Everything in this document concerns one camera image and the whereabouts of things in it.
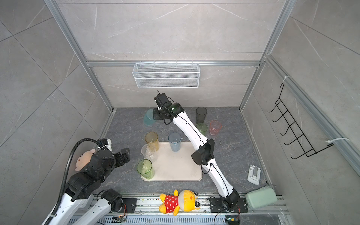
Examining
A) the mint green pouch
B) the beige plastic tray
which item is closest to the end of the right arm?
the beige plastic tray

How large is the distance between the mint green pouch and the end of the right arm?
61cm

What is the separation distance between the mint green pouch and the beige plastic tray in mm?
281

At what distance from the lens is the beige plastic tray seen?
84cm

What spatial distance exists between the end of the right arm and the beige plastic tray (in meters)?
0.29

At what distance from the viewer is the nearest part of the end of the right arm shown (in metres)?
0.62

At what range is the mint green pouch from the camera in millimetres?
732

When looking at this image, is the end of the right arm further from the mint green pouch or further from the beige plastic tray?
the mint green pouch
